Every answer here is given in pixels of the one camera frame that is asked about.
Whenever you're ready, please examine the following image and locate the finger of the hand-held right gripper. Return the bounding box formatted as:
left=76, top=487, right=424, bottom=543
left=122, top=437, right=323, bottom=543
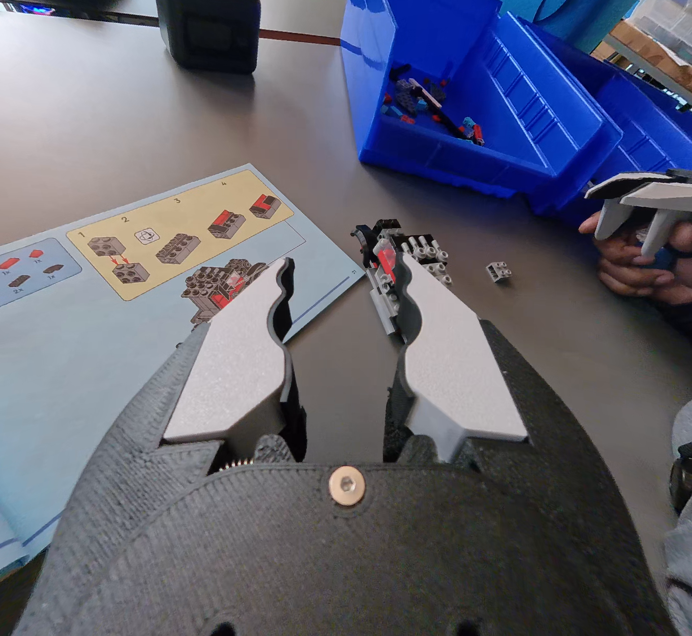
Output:
left=594, top=181, right=692, bottom=267
left=584, top=172, right=682, bottom=201

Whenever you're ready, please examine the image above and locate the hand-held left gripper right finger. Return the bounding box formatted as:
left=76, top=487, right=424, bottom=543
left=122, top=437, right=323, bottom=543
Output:
left=385, top=252, right=529, bottom=465

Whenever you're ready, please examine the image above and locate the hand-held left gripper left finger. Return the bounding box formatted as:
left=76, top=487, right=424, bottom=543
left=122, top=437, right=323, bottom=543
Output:
left=162, top=257, right=307, bottom=461

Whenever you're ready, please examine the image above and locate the grey black toy brick model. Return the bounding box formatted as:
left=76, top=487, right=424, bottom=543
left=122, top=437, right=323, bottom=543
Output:
left=350, top=218, right=451, bottom=345

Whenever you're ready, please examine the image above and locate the colourful toy brick pile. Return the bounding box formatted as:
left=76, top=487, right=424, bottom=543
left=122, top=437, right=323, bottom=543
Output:
left=380, top=65, right=487, bottom=147

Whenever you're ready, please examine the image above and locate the blue plastic bin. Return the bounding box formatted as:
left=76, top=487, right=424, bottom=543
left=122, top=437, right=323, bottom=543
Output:
left=341, top=0, right=622, bottom=199
left=508, top=17, right=692, bottom=228
left=586, top=52, right=692, bottom=112

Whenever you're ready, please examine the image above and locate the grey desk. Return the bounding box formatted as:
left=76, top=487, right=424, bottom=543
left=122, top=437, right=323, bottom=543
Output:
left=0, top=0, right=692, bottom=583

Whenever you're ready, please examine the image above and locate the person's right hand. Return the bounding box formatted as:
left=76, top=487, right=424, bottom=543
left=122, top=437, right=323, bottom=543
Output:
left=577, top=211, right=692, bottom=304

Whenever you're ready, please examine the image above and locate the cardboard box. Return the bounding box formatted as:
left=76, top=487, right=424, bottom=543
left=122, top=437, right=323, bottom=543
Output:
left=605, top=19, right=692, bottom=70

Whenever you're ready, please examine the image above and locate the toy brick instruction booklet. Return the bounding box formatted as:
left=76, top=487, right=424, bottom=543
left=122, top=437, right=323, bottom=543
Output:
left=0, top=163, right=365, bottom=566

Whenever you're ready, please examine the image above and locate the person's grey sweatshirt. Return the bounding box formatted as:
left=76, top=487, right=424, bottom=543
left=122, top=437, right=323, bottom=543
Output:
left=662, top=401, right=692, bottom=636

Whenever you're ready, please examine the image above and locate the black cube box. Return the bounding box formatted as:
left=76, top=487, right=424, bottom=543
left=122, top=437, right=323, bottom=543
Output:
left=150, top=0, right=261, bottom=75

